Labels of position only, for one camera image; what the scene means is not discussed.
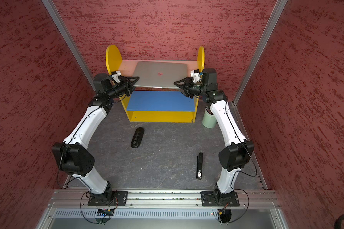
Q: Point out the aluminium corner post right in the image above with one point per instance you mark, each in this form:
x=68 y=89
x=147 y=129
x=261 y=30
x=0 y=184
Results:
x=269 y=28

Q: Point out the black oval case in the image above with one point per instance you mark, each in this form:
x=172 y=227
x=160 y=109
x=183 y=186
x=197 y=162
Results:
x=137 y=137

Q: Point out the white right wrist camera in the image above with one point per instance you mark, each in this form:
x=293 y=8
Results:
x=196 y=75

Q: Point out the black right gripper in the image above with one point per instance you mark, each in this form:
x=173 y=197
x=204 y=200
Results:
x=187 y=86

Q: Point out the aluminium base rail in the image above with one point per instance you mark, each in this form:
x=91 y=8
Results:
x=167 y=199

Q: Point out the aluminium corner post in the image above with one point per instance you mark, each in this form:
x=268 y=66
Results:
x=269 y=28
x=55 y=16

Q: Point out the yellow shelf with coloured boards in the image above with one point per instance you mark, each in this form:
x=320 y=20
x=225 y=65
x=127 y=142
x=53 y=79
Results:
x=155 y=104

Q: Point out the aluminium corner post left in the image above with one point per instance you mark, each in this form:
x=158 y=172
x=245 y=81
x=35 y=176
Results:
x=55 y=16

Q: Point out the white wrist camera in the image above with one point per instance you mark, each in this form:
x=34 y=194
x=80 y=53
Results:
x=116 y=76
x=196 y=75

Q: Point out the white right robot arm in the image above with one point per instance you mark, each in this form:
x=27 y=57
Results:
x=238 y=150

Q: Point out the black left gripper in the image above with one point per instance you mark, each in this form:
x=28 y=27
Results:
x=128 y=84

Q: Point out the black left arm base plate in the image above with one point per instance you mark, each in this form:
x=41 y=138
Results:
x=113 y=198

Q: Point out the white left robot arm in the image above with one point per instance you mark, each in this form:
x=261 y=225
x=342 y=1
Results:
x=71 y=154

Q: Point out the black stapler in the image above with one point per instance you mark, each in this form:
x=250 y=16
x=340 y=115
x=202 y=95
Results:
x=199 y=166

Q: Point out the silver laptop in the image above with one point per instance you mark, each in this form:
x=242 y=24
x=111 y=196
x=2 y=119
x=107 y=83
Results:
x=159 y=74

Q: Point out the mint green pencil cup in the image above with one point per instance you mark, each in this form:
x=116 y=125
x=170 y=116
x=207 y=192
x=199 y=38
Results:
x=209 y=120

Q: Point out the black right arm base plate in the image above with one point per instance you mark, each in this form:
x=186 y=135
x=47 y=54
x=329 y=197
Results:
x=217 y=199

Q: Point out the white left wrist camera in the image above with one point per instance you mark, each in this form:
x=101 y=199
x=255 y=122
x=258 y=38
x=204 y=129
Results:
x=116 y=76

